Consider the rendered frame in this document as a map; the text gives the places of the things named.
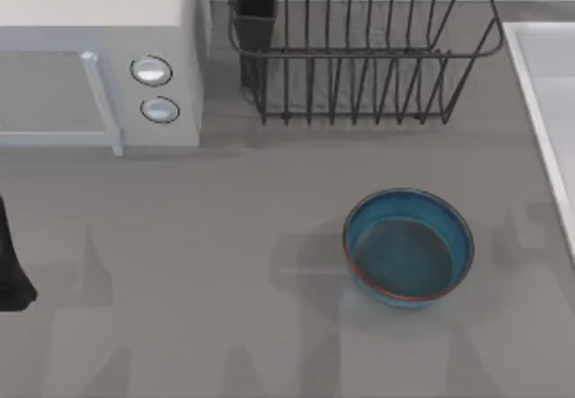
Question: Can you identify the microwave door handle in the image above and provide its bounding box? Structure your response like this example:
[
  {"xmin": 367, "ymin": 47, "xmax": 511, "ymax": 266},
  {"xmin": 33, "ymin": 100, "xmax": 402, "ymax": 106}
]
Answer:
[{"xmin": 80, "ymin": 50, "xmax": 125, "ymax": 156}]

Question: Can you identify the pale microwave oven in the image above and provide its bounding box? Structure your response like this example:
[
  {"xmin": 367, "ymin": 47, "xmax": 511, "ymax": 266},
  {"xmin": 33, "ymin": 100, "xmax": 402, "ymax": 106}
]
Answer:
[{"xmin": 0, "ymin": 0, "xmax": 213, "ymax": 157}]

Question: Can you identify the white sink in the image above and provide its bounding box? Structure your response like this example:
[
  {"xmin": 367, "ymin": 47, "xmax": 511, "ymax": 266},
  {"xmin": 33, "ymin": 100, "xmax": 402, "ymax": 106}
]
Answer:
[{"xmin": 501, "ymin": 21, "xmax": 575, "ymax": 270}]

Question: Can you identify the large round microwave knob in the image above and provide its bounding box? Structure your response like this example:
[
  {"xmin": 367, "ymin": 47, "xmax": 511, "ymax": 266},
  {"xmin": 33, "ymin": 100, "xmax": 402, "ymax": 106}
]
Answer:
[{"xmin": 129, "ymin": 54, "xmax": 174, "ymax": 88}]

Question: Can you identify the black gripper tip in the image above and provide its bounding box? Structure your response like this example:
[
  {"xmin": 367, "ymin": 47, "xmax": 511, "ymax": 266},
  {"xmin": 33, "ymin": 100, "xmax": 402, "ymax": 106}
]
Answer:
[{"xmin": 0, "ymin": 196, "xmax": 39, "ymax": 314}]

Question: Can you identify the blue bowl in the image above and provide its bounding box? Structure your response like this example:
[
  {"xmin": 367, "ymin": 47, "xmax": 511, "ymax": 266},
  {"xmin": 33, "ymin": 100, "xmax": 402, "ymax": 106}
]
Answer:
[{"xmin": 342, "ymin": 188, "xmax": 475, "ymax": 311}]

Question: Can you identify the microwave oven door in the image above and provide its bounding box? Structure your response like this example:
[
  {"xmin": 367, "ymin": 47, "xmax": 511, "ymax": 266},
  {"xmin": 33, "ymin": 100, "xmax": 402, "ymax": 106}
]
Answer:
[{"xmin": 0, "ymin": 49, "xmax": 119, "ymax": 146}]

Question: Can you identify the dark wire dish rack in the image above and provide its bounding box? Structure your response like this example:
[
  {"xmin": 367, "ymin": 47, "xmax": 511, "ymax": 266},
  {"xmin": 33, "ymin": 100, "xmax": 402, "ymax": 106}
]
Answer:
[{"xmin": 226, "ymin": 0, "xmax": 505, "ymax": 127}]

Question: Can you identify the small round microwave knob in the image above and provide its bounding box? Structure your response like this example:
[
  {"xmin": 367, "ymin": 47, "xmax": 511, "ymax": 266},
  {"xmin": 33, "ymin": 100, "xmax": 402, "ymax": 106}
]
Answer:
[{"xmin": 139, "ymin": 95, "xmax": 181, "ymax": 125}]

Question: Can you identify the black cutlery holder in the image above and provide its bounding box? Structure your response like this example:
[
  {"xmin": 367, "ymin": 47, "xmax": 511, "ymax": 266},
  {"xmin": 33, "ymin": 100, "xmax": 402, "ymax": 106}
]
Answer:
[{"xmin": 227, "ymin": 0, "xmax": 279, "ymax": 52}]

